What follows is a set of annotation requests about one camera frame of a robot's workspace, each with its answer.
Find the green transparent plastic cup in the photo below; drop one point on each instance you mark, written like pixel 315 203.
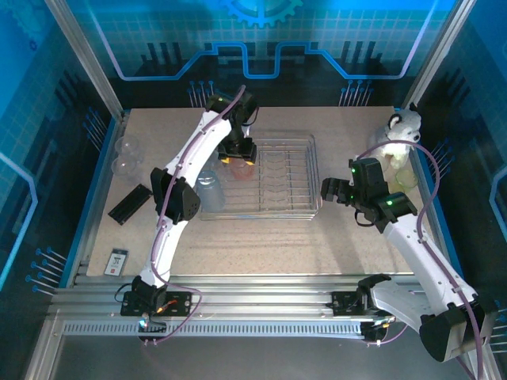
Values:
pixel 408 179

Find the black grooved rail piece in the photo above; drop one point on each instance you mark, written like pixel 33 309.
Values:
pixel 128 206

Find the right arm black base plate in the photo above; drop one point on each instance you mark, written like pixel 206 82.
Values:
pixel 344 302

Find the aluminium frame post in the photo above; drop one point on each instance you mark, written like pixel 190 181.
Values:
pixel 88 59
pixel 433 59

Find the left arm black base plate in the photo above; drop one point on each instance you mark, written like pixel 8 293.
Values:
pixel 182 302

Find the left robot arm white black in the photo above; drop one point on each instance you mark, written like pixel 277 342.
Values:
pixel 206 138

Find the white badge card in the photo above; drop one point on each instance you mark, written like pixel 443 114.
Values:
pixel 117 261

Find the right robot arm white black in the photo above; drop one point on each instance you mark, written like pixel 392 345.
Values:
pixel 412 249

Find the aluminium frame rail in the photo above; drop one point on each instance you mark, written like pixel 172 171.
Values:
pixel 257 297

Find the red transparent plastic cup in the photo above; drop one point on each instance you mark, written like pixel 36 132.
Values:
pixel 242 171

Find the blue transparent plastic cup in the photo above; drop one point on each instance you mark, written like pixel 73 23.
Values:
pixel 212 194

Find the grey white husky plush toy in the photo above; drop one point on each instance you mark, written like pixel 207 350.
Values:
pixel 398 134

